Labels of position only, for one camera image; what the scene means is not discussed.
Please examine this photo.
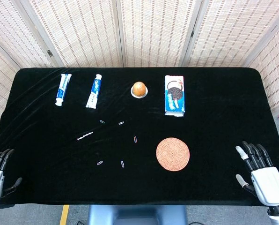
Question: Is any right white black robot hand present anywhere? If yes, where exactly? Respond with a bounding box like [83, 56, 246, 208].
[235, 141, 279, 207]

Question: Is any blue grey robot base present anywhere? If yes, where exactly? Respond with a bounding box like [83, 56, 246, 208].
[88, 205, 188, 225]

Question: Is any yellow floor tape strip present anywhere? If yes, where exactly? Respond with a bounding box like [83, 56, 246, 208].
[59, 205, 70, 225]

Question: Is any black velvet table cloth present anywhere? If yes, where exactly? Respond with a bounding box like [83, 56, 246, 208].
[0, 67, 279, 208]

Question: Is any round woven orange coaster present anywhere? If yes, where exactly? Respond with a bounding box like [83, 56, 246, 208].
[156, 137, 191, 172]

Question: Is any blue white toothpaste tube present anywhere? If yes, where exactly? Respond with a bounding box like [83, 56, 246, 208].
[85, 74, 102, 109]
[55, 73, 73, 107]

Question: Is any blue white cookie box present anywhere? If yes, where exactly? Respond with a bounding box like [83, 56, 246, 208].
[164, 75, 186, 117]

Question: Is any small silver dish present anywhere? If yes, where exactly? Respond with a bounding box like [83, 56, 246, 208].
[130, 85, 149, 98]

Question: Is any brown round ball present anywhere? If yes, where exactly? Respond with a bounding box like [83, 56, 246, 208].
[132, 81, 147, 97]

